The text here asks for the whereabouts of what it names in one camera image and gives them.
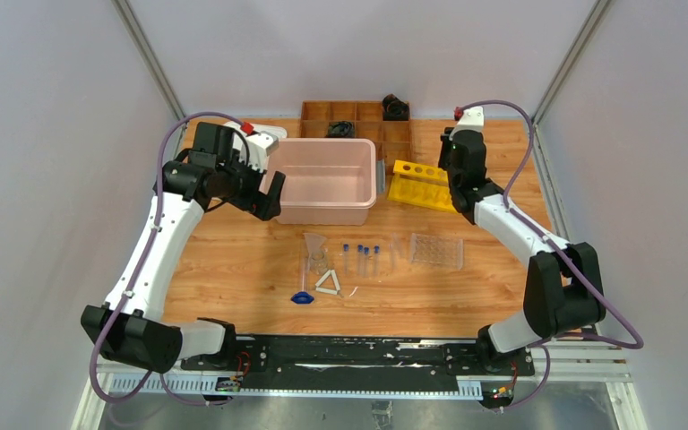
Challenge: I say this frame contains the blue capped tube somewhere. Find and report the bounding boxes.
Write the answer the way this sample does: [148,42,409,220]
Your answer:
[371,245,381,277]
[361,246,371,278]
[341,243,349,275]
[357,244,365,278]

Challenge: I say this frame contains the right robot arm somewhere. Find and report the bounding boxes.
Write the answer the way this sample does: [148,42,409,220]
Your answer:
[438,127,606,374]

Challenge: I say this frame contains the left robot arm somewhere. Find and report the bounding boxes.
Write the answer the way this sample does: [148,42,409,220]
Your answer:
[81,122,286,374]

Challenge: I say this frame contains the yellow test tube rack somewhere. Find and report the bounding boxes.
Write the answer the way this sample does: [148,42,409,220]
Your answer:
[387,160,457,213]

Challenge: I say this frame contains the glass funnel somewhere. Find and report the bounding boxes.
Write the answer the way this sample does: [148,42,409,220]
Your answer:
[303,232,327,260]

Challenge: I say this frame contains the pink plastic bin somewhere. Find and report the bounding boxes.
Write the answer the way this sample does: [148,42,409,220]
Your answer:
[262,138,377,226]

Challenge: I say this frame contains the white plastic lid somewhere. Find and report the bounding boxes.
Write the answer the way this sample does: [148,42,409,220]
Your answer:
[222,121,288,150]

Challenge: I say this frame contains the wooden compartment tray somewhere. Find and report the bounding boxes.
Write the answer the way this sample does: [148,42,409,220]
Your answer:
[298,100,414,169]

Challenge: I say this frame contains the small glass beaker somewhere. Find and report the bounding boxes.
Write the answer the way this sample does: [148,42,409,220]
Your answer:
[308,249,329,276]

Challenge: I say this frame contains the black object behind tray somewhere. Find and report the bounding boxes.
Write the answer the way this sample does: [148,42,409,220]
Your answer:
[382,94,410,121]

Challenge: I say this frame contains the white clay triangle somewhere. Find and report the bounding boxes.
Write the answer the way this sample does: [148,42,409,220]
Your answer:
[314,269,341,296]

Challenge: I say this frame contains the blue round cap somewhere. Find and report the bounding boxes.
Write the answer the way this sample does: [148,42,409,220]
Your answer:
[290,291,314,305]

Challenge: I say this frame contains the black object in tray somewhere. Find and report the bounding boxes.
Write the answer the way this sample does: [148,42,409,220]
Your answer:
[325,121,356,139]

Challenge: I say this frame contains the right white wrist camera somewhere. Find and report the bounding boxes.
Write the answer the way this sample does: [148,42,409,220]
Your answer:
[450,106,485,140]

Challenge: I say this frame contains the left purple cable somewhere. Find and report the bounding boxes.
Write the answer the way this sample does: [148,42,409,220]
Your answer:
[87,111,256,409]

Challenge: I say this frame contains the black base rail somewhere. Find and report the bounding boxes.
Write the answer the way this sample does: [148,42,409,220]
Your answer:
[180,334,535,394]

